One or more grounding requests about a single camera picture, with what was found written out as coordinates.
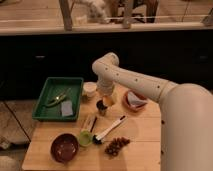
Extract dark red bowl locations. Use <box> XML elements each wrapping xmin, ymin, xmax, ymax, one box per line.
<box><xmin>50</xmin><ymin>133</ymin><xmax>79</xmax><ymax>163</ymax></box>

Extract green scissors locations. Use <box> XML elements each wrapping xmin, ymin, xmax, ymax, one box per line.
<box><xmin>45</xmin><ymin>88</ymin><xmax>70</xmax><ymax>108</ymax></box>

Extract wooden block with black stick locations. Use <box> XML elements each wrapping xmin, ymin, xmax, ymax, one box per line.
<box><xmin>82</xmin><ymin>114</ymin><xmax>97</xmax><ymax>132</ymax></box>

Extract pile of brown nuts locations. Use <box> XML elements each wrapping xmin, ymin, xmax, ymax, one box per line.
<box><xmin>105</xmin><ymin>137</ymin><xmax>130</xmax><ymax>157</ymax></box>

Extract small green cup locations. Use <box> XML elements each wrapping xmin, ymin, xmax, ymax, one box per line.
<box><xmin>78</xmin><ymin>130</ymin><xmax>93</xmax><ymax>147</ymax></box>

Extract white plastic cup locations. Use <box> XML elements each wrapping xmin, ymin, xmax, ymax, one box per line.
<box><xmin>83</xmin><ymin>82</ymin><xmax>97</xmax><ymax>98</ymax></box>

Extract small metal cup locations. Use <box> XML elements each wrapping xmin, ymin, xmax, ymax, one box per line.
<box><xmin>96</xmin><ymin>100</ymin><xmax>107</xmax><ymax>116</ymax></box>

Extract blue-grey cloth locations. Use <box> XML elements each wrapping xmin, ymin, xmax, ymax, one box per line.
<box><xmin>127</xmin><ymin>92</ymin><xmax>147</xmax><ymax>107</ymax></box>

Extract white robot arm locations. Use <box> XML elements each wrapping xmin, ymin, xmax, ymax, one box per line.
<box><xmin>92</xmin><ymin>52</ymin><xmax>213</xmax><ymax>171</ymax></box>

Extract terracotta bowl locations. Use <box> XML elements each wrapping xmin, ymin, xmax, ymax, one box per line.
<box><xmin>122</xmin><ymin>90</ymin><xmax>148</xmax><ymax>112</ymax></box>

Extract grey sponge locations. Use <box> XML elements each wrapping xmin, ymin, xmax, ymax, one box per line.
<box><xmin>61</xmin><ymin>100</ymin><xmax>73</xmax><ymax>117</ymax></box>

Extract green plastic tray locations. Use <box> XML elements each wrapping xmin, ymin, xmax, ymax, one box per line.
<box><xmin>32</xmin><ymin>77</ymin><xmax>84</xmax><ymax>122</ymax></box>

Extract orange apple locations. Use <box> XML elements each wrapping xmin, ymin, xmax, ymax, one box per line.
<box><xmin>103</xmin><ymin>96</ymin><xmax>116</xmax><ymax>107</ymax></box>

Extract white handled brush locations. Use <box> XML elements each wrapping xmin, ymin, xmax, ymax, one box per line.
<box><xmin>93</xmin><ymin>116</ymin><xmax>126</xmax><ymax>144</ymax></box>

